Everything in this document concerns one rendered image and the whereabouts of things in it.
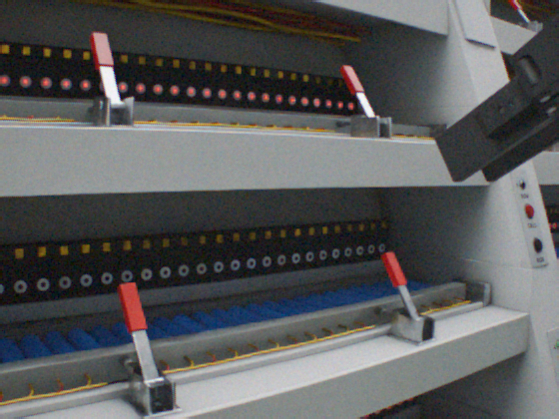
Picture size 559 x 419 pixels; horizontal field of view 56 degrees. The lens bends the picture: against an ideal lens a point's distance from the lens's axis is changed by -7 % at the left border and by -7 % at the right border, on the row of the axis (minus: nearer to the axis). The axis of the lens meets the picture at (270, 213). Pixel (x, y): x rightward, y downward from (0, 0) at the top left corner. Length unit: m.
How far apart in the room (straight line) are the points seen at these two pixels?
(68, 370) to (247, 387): 0.13
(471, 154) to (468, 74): 0.40
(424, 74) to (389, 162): 0.24
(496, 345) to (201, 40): 0.50
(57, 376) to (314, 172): 0.26
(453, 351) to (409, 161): 0.19
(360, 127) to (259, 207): 0.18
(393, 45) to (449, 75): 0.11
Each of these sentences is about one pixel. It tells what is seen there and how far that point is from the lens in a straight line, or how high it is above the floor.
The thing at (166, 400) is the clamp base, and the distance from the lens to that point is 0.39.
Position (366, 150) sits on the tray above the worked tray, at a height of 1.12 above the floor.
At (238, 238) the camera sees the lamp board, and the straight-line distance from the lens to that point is 0.60.
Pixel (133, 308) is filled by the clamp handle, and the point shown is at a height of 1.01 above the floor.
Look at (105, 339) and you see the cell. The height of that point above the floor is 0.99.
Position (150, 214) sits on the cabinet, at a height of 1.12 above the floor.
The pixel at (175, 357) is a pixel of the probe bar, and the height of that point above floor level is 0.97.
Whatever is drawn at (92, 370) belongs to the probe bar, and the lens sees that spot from 0.43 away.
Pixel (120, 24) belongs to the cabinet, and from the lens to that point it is 0.69.
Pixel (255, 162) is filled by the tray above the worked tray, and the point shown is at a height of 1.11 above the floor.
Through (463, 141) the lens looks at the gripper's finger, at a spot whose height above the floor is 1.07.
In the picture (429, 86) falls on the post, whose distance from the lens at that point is 0.76.
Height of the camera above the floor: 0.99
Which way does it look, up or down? 10 degrees up
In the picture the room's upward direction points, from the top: 10 degrees counter-clockwise
